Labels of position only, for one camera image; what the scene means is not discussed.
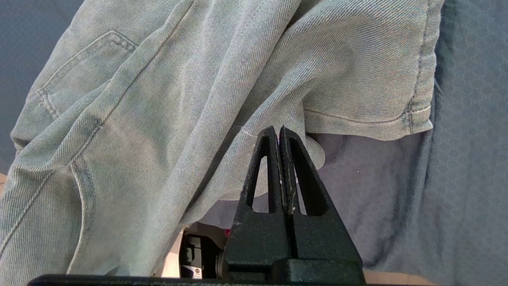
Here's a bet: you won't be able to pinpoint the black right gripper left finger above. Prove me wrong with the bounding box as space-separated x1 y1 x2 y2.
222 126 289 281

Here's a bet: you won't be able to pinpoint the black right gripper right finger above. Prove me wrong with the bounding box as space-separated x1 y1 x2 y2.
279 126 365 284

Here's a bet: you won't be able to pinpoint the light blue denim shorts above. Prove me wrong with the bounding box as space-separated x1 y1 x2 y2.
0 0 445 278

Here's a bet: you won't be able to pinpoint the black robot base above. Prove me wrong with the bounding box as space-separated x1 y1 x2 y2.
179 228 227 279

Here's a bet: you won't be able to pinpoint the blue bed sheet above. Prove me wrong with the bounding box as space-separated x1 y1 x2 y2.
0 0 508 286

